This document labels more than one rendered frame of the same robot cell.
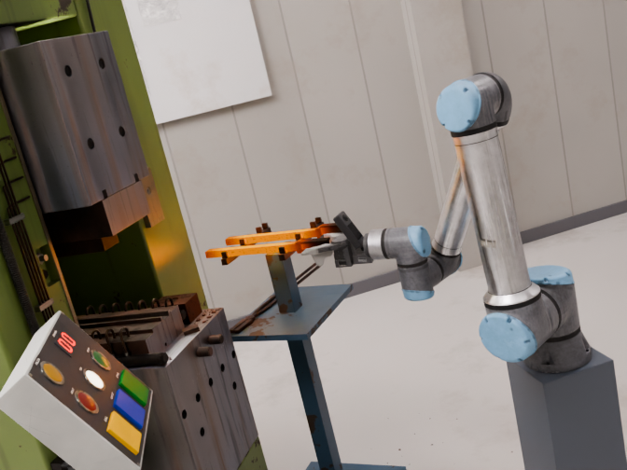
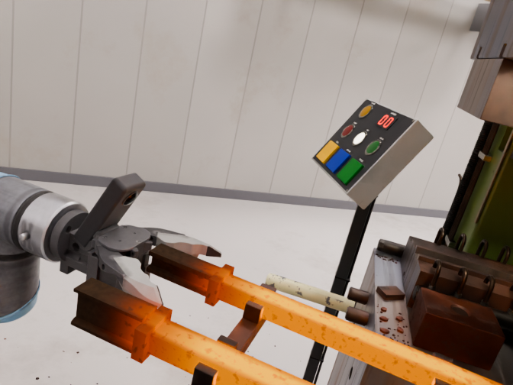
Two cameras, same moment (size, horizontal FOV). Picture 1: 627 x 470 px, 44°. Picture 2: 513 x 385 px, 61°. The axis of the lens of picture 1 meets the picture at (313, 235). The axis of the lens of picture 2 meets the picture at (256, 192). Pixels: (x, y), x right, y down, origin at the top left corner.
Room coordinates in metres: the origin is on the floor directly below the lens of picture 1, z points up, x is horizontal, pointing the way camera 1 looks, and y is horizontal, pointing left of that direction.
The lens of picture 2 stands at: (2.73, -0.02, 1.32)
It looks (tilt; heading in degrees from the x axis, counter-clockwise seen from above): 19 degrees down; 170
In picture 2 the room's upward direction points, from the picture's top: 13 degrees clockwise
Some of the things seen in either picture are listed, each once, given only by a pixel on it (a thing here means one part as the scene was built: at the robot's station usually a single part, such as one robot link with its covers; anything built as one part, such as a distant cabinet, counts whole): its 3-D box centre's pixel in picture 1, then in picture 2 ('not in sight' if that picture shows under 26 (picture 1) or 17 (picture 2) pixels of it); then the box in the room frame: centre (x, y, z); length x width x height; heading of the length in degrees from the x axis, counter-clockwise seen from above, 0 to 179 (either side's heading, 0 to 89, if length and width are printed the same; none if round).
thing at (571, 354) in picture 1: (554, 341); not in sight; (2.00, -0.60, 0.65); 0.19 x 0.19 x 0.10
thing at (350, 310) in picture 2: (215, 339); (356, 315); (2.07, 0.34, 0.87); 0.04 x 0.03 x 0.03; 69
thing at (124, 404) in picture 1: (128, 409); (338, 161); (1.45, 0.45, 1.01); 0.07 x 0.05 x 0.07; 4
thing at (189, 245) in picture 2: (317, 256); (185, 258); (2.18, 0.00, 1.01); 0.09 x 0.03 x 0.06; 98
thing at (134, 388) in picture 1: (132, 389); (350, 172); (1.54, 0.46, 1.01); 0.07 x 0.05 x 0.07; 4
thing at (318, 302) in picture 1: (291, 311); not in sight; (2.45, 0.13, 0.76); 0.40 x 0.30 x 0.02; 153
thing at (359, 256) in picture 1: (353, 248); (104, 253); (2.19, -0.11, 1.00); 0.12 x 0.08 x 0.09; 62
